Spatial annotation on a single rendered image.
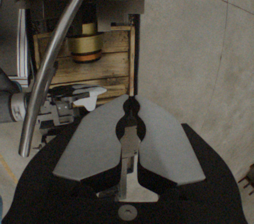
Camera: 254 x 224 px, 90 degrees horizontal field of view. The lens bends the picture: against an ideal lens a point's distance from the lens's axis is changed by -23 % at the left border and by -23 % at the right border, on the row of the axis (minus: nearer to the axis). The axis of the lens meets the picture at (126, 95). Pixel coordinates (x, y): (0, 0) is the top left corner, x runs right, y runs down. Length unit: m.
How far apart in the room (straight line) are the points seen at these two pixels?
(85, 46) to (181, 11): 1.49
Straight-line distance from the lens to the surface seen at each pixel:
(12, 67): 1.44
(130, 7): 0.38
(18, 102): 0.43
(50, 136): 0.69
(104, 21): 0.37
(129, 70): 0.64
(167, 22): 1.68
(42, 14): 0.28
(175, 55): 1.79
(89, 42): 0.36
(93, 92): 0.41
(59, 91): 0.42
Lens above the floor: 1.47
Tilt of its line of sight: 59 degrees down
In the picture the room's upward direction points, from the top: 150 degrees clockwise
